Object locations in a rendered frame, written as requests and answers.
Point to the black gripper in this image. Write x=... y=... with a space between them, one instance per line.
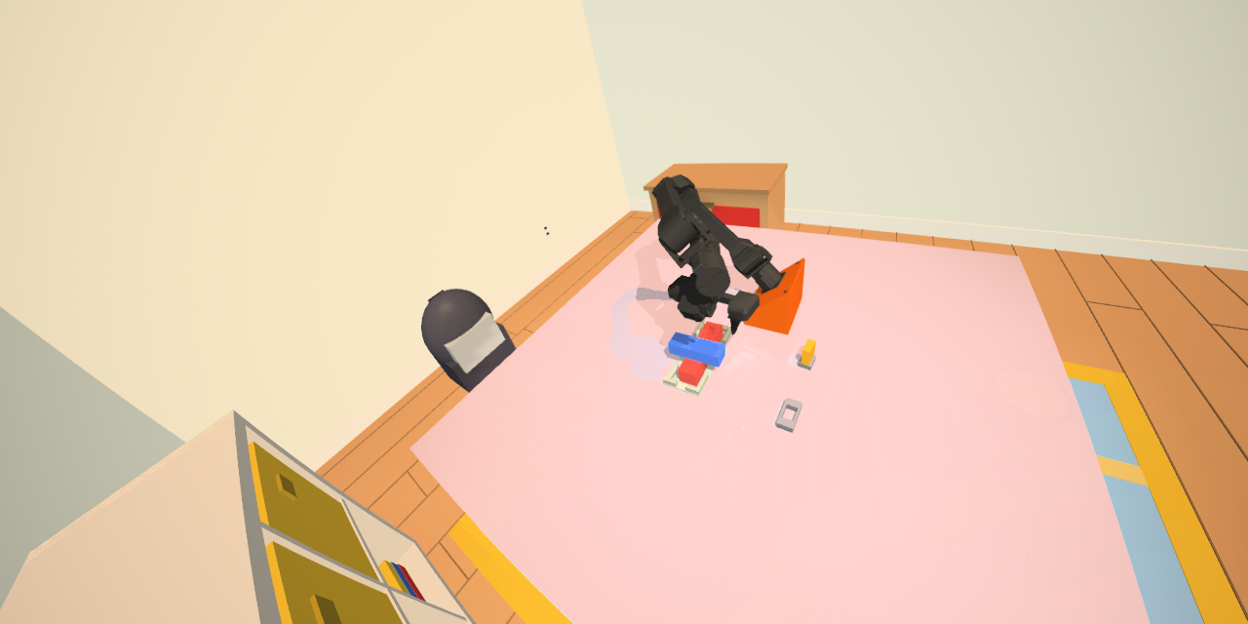
x=740 y=307

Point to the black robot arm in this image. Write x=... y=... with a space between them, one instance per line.
x=685 y=220

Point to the blue bar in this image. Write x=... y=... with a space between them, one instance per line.
x=696 y=348

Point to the yellow rectangular block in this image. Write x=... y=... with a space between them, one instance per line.
x=808 y=352

